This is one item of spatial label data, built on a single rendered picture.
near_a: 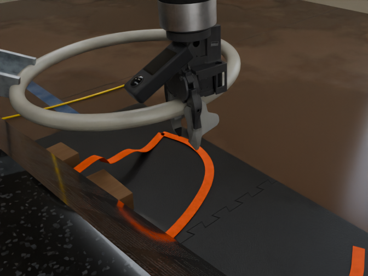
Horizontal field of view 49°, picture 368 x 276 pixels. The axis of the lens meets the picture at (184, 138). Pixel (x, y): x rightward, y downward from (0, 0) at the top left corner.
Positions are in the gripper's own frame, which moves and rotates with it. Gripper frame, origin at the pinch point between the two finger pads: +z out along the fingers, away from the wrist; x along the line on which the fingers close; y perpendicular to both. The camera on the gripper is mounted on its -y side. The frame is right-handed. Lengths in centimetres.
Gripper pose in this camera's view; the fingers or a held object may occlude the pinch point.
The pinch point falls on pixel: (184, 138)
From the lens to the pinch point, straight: 73.5
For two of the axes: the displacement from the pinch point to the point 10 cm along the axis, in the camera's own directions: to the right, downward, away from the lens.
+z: 0.6, 8.5, 5.3
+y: 8.5, -3.2, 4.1
